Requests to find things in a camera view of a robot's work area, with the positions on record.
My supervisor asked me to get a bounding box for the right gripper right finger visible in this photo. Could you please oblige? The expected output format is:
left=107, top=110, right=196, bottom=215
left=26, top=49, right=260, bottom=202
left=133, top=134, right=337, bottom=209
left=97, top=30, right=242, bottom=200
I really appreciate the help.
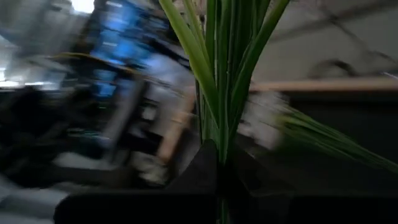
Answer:
left=229, top=148, right=294, bottom=224

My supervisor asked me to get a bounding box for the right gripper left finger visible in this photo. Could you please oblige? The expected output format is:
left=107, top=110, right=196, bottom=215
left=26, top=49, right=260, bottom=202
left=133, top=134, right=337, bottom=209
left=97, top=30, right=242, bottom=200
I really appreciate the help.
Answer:
left=164, top=139, right=218, bottom=224

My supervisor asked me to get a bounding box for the white artificial flower bunch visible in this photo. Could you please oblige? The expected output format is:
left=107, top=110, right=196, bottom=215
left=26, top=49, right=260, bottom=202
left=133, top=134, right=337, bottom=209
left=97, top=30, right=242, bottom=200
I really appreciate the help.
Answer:
left=238, top=90, right=398, bottom=175

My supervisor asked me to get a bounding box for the blue artificial flower bunch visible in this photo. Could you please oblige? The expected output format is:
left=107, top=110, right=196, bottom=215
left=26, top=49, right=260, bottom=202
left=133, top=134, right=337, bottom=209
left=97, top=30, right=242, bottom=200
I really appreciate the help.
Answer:
left=158, top=0, right=292, bottom=224

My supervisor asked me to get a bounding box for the light wooden table edge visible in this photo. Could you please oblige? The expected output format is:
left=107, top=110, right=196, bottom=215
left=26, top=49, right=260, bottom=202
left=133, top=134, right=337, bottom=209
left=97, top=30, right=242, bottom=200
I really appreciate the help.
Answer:
left=248, top=77, right=398, bottom=93

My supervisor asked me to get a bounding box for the blue storage bin rack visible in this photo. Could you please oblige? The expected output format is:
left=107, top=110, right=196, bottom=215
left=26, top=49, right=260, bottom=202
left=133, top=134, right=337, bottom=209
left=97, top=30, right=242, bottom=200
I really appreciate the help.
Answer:
left=88, top=0, right=175, bottom=99

